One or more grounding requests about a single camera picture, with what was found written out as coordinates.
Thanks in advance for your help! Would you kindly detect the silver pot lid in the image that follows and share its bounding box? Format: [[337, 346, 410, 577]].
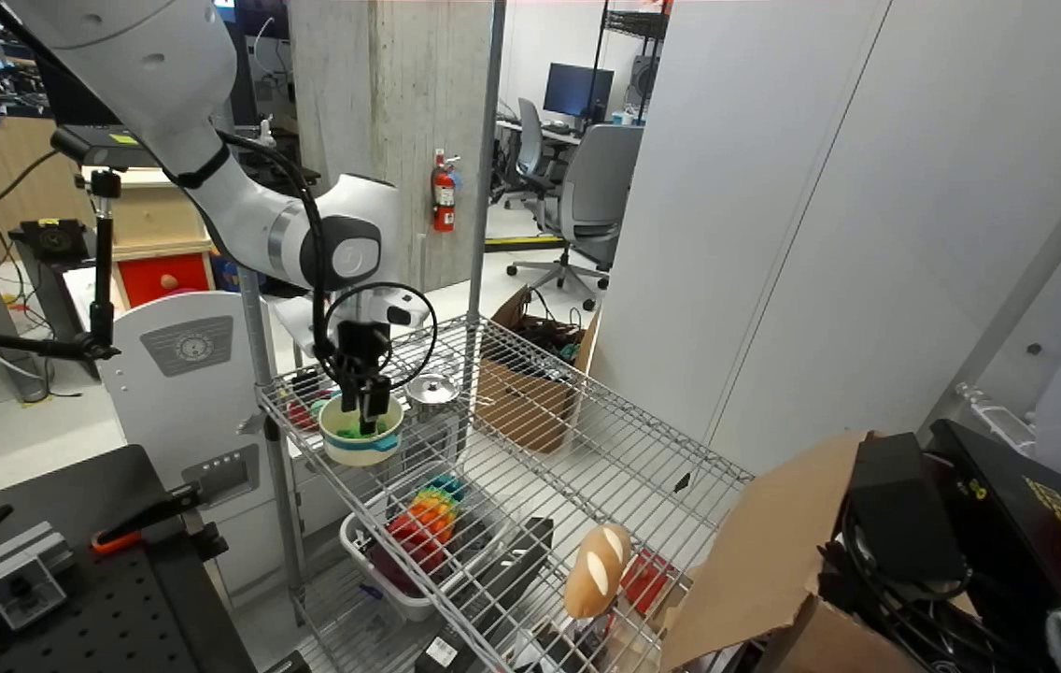
[[409, 379, 460, 406]]

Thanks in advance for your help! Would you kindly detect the brown cardboard flap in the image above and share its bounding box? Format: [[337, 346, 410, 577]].
[[662, 437, 873, 673]]

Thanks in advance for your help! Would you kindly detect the white plastic basket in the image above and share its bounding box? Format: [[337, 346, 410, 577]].
[[342, 466, 512, 622]]

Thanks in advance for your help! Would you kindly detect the black equipment case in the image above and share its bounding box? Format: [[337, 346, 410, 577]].
[[819, 420, 1061, 673]]

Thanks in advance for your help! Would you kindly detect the red box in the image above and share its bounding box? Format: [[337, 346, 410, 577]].
[[120, 255, 211, 306]]

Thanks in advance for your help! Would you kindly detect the red object under shelf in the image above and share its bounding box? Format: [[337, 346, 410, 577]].
[[619, 552, 673, 618]]

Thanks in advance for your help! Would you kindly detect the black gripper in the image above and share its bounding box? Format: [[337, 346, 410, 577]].
[[333, 320, 392, 435]]

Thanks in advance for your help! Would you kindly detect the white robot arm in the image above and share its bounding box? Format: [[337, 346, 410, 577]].
[[4, 0, 396, 431]]

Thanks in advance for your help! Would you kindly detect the black camera tripod arm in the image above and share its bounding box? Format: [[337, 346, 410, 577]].
[[0, 169, 123, 364]]

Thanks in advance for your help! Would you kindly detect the orange handled clamp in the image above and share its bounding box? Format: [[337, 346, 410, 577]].
[[90, 485, 230, 562]]

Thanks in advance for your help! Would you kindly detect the grey office chair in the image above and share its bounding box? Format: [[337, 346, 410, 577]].
[[505, 122, 643, 310]]

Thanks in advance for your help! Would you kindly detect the green plush toy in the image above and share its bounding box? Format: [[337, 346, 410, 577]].
[[333, 420, 390, 442]]

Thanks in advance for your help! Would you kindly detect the bread loaf toy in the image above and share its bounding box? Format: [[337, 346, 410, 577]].
[[566, 523, 631, 618]]

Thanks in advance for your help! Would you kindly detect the computer monitor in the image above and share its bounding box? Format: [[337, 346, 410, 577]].
[[542, 63, 613, 118]]

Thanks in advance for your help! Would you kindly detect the white pot with teal handles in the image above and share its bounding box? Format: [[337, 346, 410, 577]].
[[313, 399, 403, 466]]

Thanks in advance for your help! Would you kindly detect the grey robot control box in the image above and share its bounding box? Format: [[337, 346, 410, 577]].
[[98, 291, 284, 593]]

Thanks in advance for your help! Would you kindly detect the black box under shelf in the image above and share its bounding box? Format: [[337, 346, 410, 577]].
[[450, 516, 555, 627]]

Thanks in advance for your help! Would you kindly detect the open cardboard box on floor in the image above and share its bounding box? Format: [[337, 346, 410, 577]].
[[475, 288, 599, 452]]

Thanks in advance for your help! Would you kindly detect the red fire extinguisher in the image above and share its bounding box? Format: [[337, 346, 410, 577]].
[[429, 151, 458, 232]]

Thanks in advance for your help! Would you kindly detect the wire metal shelf rack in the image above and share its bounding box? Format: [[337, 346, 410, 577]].
[[201, 0, 760, 673]]

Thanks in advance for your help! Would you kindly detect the rainbow stacking toy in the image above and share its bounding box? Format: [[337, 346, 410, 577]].
[[384, 476, 467, 562]]

